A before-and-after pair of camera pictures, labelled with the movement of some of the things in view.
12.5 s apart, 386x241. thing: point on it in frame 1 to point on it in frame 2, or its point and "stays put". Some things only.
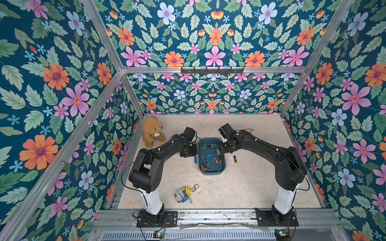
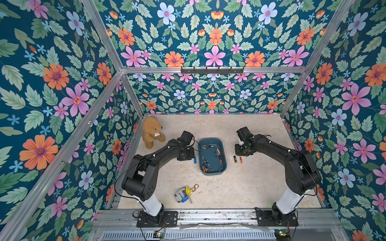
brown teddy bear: [151, 131] stays put
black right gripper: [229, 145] to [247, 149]
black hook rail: [211, 71] stays put
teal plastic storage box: [211, 161] stays put
